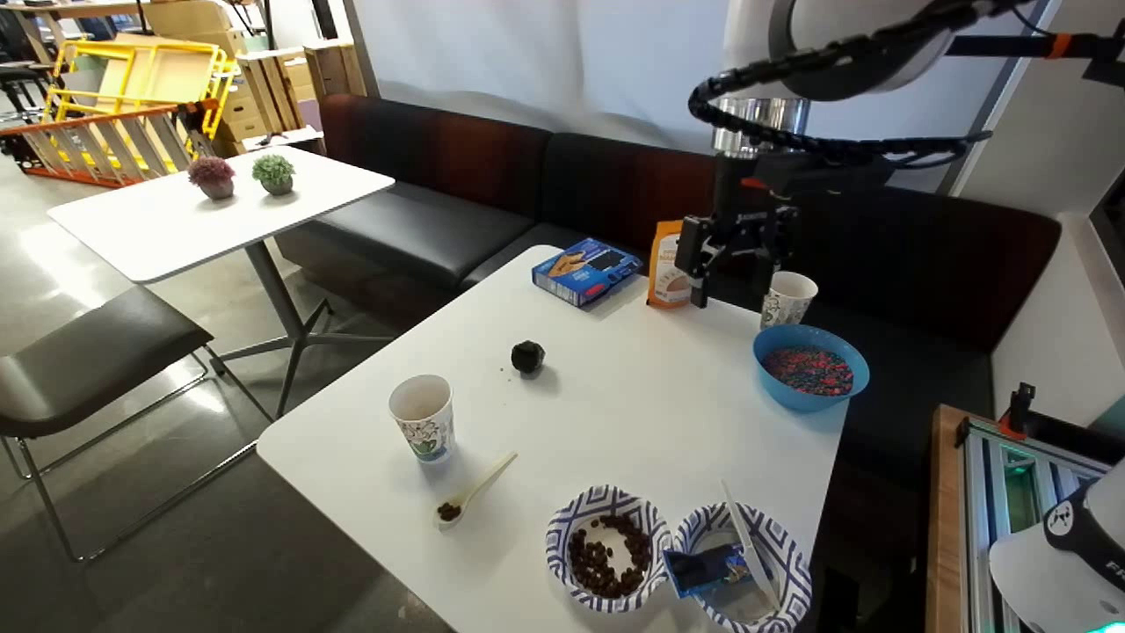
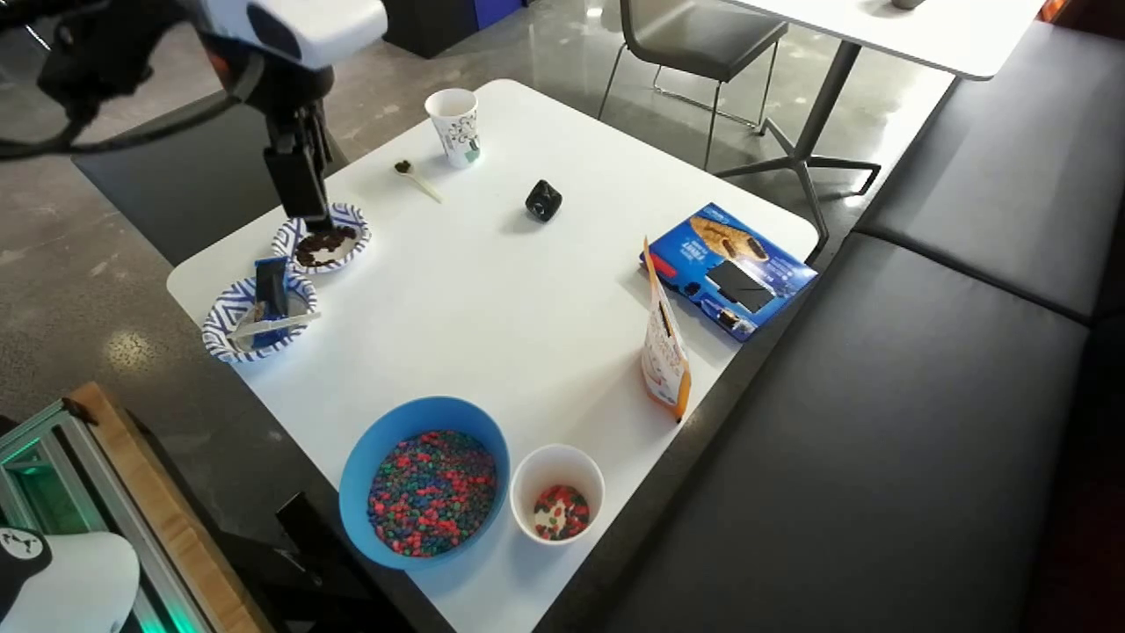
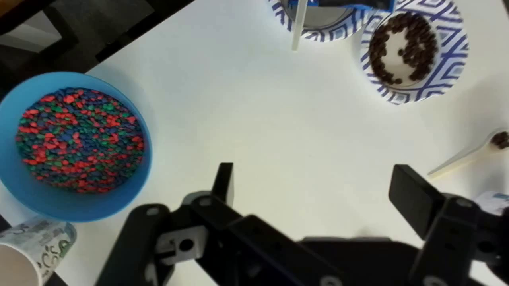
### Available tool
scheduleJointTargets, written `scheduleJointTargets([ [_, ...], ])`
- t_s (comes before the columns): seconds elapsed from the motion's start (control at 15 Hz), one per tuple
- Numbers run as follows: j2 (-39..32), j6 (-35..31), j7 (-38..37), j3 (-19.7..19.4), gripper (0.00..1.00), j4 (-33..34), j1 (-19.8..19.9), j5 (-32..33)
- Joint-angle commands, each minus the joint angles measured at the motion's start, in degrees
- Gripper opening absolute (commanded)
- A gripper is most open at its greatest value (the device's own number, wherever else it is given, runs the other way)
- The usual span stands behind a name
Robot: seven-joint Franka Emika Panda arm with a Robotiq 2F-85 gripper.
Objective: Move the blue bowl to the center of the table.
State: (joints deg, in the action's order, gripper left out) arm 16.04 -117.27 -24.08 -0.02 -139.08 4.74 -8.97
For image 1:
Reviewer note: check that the white backdrop screen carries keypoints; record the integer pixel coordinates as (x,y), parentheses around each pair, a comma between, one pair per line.
(551,59)

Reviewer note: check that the black clamp mount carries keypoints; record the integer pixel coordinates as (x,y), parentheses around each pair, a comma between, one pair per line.
(1039,424)

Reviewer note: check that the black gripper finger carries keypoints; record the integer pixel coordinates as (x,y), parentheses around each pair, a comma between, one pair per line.
(768,291)
(696,262)

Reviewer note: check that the white round device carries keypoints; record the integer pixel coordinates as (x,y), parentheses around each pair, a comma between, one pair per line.
(1057,574)

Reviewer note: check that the patterned paper bowl with cereal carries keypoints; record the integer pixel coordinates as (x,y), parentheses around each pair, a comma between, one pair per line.
(566,564)

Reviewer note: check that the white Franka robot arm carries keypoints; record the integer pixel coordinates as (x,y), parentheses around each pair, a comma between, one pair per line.
(866,37)

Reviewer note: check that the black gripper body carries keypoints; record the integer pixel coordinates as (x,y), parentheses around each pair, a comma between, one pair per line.
(751,250)

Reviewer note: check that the small black round object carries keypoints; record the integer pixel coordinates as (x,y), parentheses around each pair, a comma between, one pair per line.
(530,355)

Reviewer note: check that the small white side table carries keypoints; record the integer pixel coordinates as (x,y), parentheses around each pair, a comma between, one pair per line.
(200,217)

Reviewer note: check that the small blue packet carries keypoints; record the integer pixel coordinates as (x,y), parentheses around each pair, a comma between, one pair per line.
(708,578)

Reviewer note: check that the blue bowl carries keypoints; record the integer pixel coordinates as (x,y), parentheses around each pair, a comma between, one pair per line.
(778,394)

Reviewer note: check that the orange wooden ramp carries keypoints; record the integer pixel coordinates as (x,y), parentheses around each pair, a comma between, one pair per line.
(100,144)

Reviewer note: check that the wooden framed rack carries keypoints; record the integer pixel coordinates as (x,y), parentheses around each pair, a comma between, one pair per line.
(945,527)

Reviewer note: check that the green ball plant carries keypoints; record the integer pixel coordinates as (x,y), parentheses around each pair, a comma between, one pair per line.
(276,172)

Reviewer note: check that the orange white snack bag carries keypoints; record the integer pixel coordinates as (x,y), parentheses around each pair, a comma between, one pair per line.
(667,275)

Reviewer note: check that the black metal chair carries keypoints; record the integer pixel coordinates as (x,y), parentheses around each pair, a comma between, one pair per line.
(93,353)

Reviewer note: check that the purple ball plant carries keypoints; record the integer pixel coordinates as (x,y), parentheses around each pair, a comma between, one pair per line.
(212,178)

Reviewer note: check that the black upholstered bench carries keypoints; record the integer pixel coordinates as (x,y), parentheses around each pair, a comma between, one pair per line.
(434,211)

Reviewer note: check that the light wooden cabinet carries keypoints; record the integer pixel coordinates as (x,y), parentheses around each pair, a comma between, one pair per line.
(276,90)

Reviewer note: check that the colourful sprinkles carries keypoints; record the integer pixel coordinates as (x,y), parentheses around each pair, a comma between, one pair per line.
(810,370)

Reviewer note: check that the plain white paper cup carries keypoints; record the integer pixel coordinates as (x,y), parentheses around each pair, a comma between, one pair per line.
(792,299)

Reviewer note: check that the chocolate cereal pieces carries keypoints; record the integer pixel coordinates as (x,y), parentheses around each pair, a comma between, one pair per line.
(609,553)

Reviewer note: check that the wooden spoon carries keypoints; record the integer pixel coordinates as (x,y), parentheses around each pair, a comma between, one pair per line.
(479,488)

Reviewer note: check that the printed white paper cup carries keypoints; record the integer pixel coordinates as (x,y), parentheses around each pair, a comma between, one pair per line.
(424,424)

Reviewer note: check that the blue cardboard box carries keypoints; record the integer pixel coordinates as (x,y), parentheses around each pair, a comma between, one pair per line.
(584,273)

